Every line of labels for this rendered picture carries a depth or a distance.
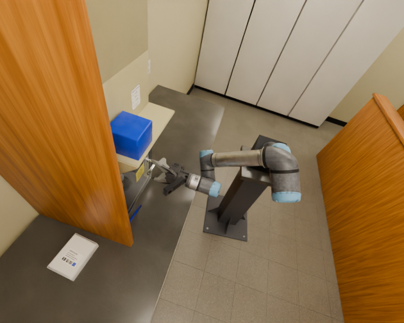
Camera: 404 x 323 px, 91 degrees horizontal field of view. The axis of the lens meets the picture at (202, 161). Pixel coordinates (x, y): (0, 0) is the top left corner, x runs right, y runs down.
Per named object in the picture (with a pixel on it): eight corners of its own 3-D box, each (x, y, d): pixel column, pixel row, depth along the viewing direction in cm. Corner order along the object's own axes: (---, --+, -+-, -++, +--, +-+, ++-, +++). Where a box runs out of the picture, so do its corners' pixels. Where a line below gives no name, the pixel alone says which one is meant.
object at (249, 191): (246, 202, 240) (284, 152, 172) (247, 241, 208) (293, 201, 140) (208, 193, 237) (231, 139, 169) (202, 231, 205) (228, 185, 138)
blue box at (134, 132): (108, 150, 61) (103, 129, 54) (125, 131, 68) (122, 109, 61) (138, 161, 61) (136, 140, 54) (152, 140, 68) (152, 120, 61)
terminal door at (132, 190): (122, 221, 100) (110, 175, 69) (150, 175, 120) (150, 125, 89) (124, 222, 99) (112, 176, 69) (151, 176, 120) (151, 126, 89)
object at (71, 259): (49, 269, 86) (46, 267, 83) (77, 235, 96) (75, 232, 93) (73, 281, 85) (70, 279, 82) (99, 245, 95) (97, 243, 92)
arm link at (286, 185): (287, 160, 129) (301, 169, 77) (289, 183, 130) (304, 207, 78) (268, 161, 133) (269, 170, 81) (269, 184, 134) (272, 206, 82)
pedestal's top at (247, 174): (276, 157, 166) (279, 154, 163) (281, 189, 145) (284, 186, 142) (240, 148, 164) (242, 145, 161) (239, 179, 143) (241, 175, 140)
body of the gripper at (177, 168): (170, 169, 104) (192, 177, 104) (163, 182, 99) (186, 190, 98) (171, 160, 99) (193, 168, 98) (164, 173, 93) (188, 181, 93)
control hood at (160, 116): (107, 174, 67) (101, 155, 60) (149, 120, 89) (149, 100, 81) (138, 185, 67) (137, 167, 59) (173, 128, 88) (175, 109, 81)
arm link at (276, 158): (295, 141, 76) (193, 150, 104) (296, 170, 77) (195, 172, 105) (299, 141, 86) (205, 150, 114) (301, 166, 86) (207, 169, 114)
